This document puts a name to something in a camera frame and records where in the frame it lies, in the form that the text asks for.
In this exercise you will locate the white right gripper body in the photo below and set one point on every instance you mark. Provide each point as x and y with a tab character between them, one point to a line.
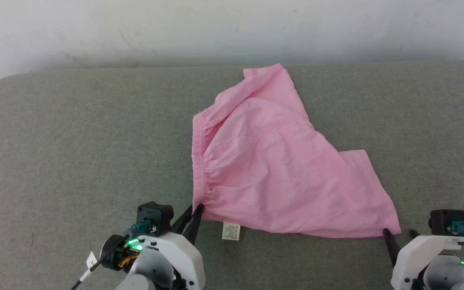
417	257

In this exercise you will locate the pink shorts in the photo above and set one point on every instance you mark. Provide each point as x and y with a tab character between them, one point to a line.
272	169

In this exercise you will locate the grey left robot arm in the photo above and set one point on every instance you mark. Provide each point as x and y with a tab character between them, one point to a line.
147	274

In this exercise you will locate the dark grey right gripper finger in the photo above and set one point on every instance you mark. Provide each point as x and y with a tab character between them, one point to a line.
414	233
392	245

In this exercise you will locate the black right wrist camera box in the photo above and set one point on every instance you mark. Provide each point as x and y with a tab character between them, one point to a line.
445	221

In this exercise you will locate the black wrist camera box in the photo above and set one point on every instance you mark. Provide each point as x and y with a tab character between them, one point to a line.
445	221
155	215

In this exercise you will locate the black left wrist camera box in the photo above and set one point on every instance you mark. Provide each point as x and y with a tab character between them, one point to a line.
155	215

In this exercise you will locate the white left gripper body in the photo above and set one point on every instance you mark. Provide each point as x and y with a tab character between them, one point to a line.
175	249

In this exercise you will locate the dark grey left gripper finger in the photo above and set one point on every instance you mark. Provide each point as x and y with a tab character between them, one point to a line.
181	221
195	225

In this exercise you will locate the grey fabric sofa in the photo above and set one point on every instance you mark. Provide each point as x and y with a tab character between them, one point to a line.
75	153

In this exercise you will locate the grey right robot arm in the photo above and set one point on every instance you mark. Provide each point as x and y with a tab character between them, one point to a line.
453	276

